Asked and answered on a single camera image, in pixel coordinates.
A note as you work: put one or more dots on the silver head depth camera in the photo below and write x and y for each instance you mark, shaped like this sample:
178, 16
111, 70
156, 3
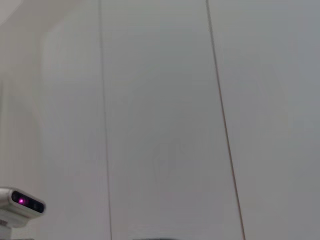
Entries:
25, 202

